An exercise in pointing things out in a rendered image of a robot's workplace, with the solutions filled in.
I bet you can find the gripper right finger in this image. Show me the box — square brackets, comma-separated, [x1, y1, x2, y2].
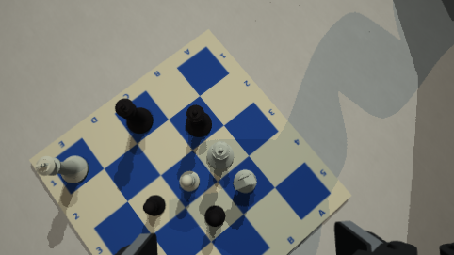
[334, 221, 454, 255]

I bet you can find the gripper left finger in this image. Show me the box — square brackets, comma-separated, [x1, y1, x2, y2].
[115, 233, 157, 255]

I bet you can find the blue and cream chessboard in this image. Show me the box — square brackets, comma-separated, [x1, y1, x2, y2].
[29, 30, 351, 255]

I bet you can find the white pawn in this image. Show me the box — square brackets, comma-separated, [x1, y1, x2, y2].
[180, 171, 200, 191]

